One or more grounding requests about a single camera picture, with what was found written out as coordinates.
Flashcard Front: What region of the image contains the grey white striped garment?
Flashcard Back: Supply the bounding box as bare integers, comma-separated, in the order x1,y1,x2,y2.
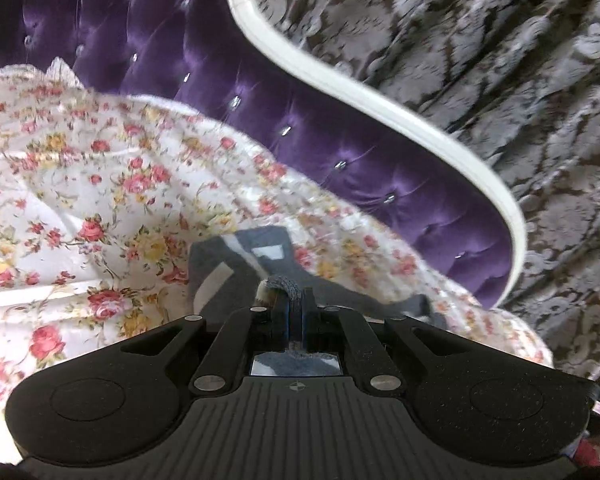
188,226,446,392

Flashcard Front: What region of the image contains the floral bed sheet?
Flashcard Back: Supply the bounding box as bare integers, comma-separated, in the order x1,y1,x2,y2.
0,56,554,413

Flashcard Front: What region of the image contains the purple tufted headboard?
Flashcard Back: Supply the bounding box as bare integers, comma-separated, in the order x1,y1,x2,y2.
0,0,527,308

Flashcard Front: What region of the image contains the brown silver damask curtain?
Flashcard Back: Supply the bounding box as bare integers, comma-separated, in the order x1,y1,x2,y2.
257,0,600,378

